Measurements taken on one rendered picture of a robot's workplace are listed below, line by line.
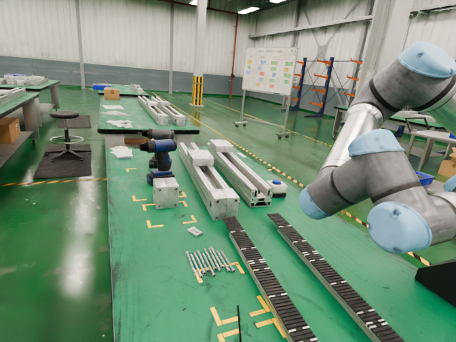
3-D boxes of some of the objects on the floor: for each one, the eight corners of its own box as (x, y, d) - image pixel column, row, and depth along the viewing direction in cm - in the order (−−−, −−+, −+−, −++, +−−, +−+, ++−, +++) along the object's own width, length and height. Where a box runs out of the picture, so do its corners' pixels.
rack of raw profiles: (280, 110, 1223) (288, 55, 1151) (297, 110, 1258) (306, 58, 1186) (334, 125, 938) (349, 53, 867) (354, 125, 973) (370, 56, 902)
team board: (232, 127, 741) (239, 45, 678) (245, 125, 774) (254, 48, 711) (278, 140, 639) (292, 45, 576) (291, 138, 672) (305, 49, 609)
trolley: (497, 223, 318) (537, 134, 285) (481, 235, 287) (524, 137, 254) (402, 189, 396) (424, 117, 363) (381, 196, 366) (404, 117, 333)
